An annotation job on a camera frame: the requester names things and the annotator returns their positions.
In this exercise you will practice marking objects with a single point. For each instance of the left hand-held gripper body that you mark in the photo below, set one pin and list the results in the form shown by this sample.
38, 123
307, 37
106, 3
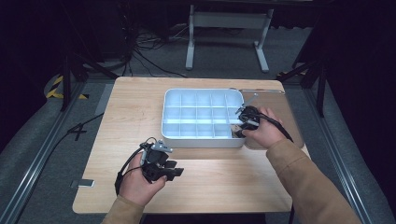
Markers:
155, 161

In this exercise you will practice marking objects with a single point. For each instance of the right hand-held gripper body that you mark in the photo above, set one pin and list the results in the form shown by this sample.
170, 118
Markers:
249, 115

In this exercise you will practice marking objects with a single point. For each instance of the white compartment storage box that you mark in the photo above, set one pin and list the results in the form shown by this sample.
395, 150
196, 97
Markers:
202, 118

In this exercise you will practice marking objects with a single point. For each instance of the person's right hand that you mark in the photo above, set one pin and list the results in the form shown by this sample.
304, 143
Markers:
264, 130

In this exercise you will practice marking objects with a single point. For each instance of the person's left hand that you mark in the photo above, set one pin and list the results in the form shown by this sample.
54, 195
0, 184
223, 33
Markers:
140, 185

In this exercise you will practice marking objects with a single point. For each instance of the silver tape piece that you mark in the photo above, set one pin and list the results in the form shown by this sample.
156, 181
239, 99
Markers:
83, 183

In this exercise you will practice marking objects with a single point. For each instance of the black tripod stand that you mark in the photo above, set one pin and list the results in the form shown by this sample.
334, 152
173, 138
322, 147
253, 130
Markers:
314, 68
77, 62

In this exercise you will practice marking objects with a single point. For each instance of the black tape mark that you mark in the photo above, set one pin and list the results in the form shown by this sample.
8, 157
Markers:
77, 131

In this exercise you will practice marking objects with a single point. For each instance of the yellow black floor tape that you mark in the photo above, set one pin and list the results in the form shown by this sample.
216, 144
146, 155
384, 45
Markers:
57, 88

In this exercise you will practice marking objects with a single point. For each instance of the white metal stand frame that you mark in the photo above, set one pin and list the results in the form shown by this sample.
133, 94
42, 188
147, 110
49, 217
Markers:
229, 21

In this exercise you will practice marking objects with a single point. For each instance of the aluminium floor rail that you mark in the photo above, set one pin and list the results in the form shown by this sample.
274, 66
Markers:
339, 155
34, 161

